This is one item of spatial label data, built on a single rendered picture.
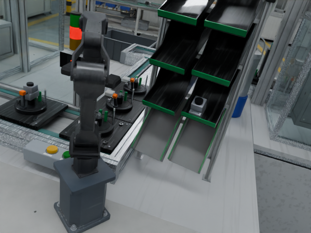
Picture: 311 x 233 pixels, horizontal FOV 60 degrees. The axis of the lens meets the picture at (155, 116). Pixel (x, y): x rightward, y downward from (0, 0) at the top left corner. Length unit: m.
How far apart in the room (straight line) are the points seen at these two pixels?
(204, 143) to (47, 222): 0.63
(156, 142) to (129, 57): 1.36
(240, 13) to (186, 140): 0.50
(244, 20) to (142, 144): 0.59
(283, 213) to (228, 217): 0.88
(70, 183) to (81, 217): 0.14
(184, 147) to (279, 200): 0.97
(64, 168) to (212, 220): 0.58
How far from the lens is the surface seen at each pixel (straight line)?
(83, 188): 0.83
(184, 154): 1.09
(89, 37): 0.66
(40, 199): 1.09
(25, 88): 1.34
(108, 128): 1.22
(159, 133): 1.10
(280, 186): 1.85
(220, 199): 1.20
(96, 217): 0.98
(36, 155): 1.14
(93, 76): 0.61
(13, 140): 1.29
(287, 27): 2.07
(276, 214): 1.99
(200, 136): 1.10
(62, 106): 1.41
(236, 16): 0.96
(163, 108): 0.98
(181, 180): 1.22
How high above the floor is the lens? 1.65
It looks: 29 degrees down
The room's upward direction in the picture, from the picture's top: 11 degrees clockwise
